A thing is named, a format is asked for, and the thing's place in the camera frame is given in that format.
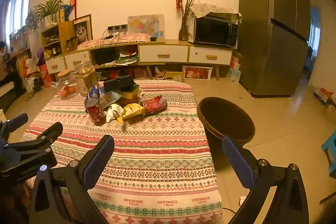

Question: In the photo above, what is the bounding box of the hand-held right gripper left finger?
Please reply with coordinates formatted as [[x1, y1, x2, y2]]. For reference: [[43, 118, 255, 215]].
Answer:
[[28, 134, 115, 224]]

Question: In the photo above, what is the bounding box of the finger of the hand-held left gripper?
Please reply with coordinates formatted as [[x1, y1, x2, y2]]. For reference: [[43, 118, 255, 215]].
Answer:
[[5, 122, 63, 153], [0, 113, 28, 135]]

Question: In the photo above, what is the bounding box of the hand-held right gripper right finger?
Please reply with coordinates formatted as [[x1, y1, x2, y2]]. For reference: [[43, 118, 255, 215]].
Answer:
[[222, 135, 310, 224]]

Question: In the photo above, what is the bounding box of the red soda can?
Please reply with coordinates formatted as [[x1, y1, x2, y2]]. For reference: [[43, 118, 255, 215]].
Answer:
[[84, 97, 107, 127]]

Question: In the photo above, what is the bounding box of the white tissue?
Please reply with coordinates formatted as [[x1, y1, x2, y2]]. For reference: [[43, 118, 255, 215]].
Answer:
[[106, 104, 124, 123]]

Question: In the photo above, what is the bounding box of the brown round trash can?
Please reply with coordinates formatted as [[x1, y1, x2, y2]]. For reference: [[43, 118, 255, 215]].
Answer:
[[196, 97, 256, 169]]

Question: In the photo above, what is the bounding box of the blue snack box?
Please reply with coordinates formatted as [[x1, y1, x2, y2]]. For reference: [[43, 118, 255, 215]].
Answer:
[[84, 84, 101, 106]]

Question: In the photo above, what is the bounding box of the yellow snack wrapper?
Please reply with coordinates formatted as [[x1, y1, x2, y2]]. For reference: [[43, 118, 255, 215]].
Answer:
[[117, 103, 146, 125]]

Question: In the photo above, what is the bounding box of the crushed red snack tube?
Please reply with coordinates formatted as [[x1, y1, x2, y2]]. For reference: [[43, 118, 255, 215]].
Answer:
[[142, 95, 168, 116]]

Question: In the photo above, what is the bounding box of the glass jar with oranges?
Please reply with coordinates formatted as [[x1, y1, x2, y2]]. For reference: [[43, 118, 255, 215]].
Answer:
[[57, 69, 80, 101]]

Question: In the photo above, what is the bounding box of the patterned striped tablecloth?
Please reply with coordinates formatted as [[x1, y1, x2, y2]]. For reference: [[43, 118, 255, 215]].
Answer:
[[21, 80, 223, 224]]

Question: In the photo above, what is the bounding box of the white cabinet drawer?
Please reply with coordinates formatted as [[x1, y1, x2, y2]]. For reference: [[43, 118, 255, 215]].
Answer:
[[45, 57, 66, 74], [139, 45, 189, 63], [64, 51, 91, 69], [189, 46, 232, 65]]

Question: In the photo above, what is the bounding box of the glass jar with snack sticks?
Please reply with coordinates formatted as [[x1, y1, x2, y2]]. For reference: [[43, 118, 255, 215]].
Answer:
[[73, 61, 100, 97]]

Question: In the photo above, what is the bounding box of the black rectangular box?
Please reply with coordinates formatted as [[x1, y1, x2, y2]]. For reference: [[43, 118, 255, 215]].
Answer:
[[103, 76, 135, 93]]

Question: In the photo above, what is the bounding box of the blue plastic stool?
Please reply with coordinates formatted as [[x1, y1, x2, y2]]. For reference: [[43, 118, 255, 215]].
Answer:
[[322, 131, 336, 177]]

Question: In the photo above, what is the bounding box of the red framed picture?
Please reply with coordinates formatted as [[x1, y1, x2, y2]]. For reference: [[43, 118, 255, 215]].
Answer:
[[182, 66, 213, 81]]

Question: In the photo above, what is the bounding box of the wooden shelf unit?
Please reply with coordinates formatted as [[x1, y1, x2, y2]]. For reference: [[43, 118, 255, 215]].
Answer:
[[40, 21, 75, 59]]

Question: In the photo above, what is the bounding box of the pile of papers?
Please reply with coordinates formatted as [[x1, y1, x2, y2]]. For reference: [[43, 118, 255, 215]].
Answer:
[[115, 51, 138, 65]]

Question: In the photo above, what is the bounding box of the white orange cardboard box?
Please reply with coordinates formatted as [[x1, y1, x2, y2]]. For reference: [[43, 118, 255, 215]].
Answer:
[[314, 87, 334, 105]]

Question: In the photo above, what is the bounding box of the framed animal picture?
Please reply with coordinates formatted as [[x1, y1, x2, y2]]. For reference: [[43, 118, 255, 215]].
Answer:
[[73, 14, 93, 43]]

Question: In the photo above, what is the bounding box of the yellow cardboard box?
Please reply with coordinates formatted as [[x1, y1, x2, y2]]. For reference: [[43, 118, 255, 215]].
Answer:
[[155, 70, 184, 83]]

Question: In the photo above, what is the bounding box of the window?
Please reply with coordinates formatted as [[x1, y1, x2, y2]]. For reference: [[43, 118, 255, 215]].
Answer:
[[5, 0, 32, 38]]

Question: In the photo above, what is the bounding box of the green potted plant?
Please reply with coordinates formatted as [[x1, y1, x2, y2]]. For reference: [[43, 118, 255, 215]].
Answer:
[[34, 0, 69, 28]]

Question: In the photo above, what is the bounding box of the pink cloth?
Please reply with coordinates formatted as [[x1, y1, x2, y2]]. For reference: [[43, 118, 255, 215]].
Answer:
[[77, 33, 152, 51]]

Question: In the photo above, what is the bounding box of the grey refrigerator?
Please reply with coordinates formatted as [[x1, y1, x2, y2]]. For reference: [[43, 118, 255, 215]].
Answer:
[[236, 0, 311, 98]]

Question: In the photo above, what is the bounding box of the black microwave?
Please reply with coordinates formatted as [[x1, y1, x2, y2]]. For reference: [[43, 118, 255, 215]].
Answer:
[[193, 17, 239, 47]]

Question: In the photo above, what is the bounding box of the wooden tv cabinet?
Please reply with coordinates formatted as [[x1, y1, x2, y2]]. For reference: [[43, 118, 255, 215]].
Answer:
[[39, 39, 237, 81]]

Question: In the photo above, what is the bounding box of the vase with dried stems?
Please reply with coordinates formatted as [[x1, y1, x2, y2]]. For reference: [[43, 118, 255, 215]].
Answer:
[[178, 0, 200, 41]]

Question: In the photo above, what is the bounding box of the map printed gift bag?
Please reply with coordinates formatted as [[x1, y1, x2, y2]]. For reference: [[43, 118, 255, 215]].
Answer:
[[128, 14, 165, 39]]

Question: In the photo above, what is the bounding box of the white patterned cloth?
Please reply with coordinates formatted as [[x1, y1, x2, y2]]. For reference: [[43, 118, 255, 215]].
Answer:
[[190, 3, 240, 20]]

